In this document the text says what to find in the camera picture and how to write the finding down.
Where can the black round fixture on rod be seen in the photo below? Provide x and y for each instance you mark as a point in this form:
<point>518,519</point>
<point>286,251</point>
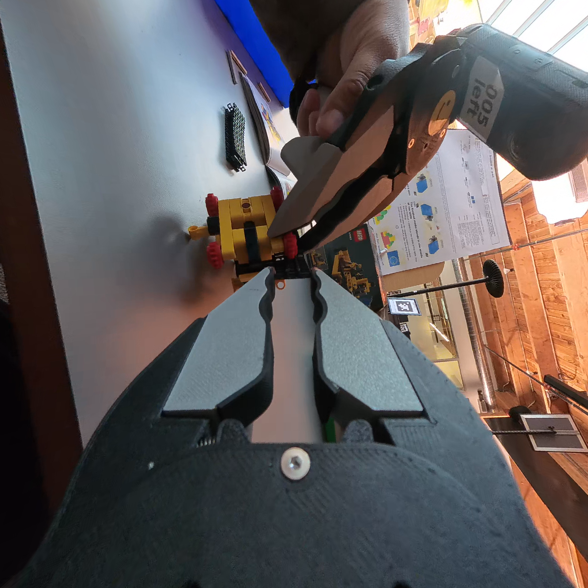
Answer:
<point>494,278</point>

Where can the printed instruction sheet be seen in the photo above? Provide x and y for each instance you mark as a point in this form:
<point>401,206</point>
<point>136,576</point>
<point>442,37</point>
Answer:
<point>454,206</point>

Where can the printed marker tag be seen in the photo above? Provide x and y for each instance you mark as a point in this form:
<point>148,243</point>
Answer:
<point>404,307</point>

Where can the blue plastic bin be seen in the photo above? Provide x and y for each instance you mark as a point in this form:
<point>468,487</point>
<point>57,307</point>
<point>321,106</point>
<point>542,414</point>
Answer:
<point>257,41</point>

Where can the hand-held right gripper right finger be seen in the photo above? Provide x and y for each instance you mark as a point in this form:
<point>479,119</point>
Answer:
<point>367,363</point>

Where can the black lego track strip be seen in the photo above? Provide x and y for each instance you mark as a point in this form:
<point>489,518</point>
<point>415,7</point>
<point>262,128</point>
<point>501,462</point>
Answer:
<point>289,266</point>
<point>235,138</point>

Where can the grey ceiling panel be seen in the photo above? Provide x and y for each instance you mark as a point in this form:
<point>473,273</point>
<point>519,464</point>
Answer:
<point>553,432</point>

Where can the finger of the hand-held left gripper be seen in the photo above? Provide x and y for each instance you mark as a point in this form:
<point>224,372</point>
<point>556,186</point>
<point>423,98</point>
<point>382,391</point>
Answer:
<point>330,179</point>
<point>367,206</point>

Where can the small wooden stick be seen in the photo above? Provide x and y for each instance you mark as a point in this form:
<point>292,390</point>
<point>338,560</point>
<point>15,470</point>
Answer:
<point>264,92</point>
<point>240,62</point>

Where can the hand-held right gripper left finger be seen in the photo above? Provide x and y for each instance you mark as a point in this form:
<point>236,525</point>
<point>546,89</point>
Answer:
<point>220,363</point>

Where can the thin grey rod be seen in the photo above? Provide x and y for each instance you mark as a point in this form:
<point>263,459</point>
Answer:
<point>231,66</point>

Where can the yellow lego bulldozer model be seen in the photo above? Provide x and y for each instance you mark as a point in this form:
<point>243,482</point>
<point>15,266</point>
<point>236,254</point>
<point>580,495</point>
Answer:
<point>239,225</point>

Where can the person's left hand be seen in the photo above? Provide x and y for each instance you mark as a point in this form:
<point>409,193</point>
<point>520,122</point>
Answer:
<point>363,46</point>

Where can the large window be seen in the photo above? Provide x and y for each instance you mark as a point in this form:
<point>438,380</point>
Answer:
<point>542,23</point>

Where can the lego instruction booklet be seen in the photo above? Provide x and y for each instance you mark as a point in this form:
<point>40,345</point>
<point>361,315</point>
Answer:
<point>266,128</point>

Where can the black lego set box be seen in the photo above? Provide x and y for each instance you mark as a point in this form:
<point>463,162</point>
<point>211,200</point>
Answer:
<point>353,266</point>

